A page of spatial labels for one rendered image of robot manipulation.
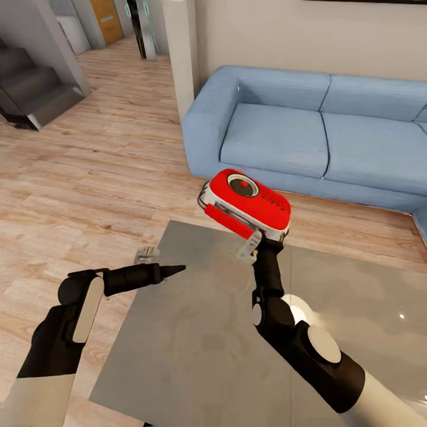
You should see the radio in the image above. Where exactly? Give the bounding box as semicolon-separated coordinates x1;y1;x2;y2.
197;169;291;242

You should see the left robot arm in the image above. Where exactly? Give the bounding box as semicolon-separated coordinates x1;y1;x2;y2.
0;246;186;427

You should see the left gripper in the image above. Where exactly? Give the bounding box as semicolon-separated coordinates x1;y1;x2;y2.
123;263;186;292

